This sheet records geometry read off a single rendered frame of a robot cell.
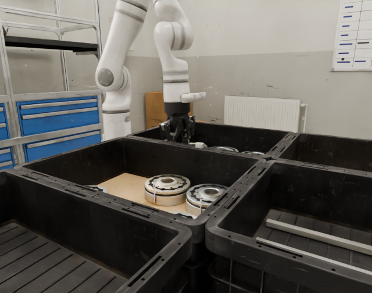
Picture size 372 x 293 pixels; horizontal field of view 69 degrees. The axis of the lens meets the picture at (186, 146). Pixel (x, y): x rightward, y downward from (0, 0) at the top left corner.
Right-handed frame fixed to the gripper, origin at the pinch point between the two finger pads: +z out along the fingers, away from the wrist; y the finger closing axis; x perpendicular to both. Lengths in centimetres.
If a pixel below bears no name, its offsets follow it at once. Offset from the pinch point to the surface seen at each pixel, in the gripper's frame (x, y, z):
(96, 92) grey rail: -178, -95, -8
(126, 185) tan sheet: -0.8, 20.2, 4.4
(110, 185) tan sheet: -3.9, 22.5, 4.3
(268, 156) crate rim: 29.5, 6.8, -4.1
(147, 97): -256, -237, 12
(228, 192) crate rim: 31.6, 27.3, -4.5
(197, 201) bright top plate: 21.6, 21.5, 2.1
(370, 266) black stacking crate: 49, 17, 7
